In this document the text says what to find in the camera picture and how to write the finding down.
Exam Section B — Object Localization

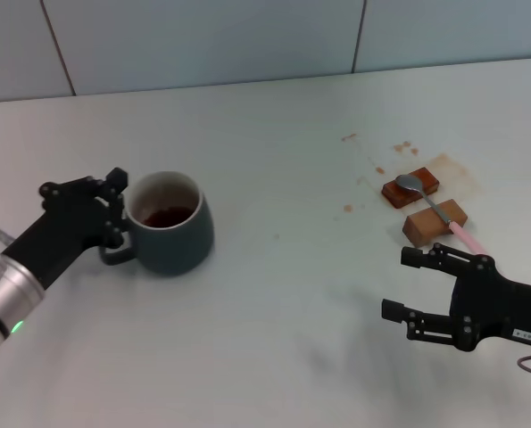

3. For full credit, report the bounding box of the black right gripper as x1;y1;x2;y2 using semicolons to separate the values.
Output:
380;242;531;352

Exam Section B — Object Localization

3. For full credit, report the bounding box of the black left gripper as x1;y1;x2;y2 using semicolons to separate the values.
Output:
1;167;131;291

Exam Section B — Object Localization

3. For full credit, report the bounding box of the dark coffee liquid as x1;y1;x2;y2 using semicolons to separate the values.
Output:
141;206;195;229

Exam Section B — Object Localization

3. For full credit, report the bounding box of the dark grey ceramic mug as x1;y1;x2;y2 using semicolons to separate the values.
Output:
96;170;215;276

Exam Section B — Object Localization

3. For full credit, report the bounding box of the metal spoon with pink handle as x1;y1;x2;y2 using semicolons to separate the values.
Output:
394;173;490;257

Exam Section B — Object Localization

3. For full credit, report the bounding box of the light wooden block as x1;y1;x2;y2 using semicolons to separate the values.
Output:
402;198;469;248

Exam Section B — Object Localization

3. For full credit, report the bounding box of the dark wet wooden block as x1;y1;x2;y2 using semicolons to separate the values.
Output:
380;165;443;210

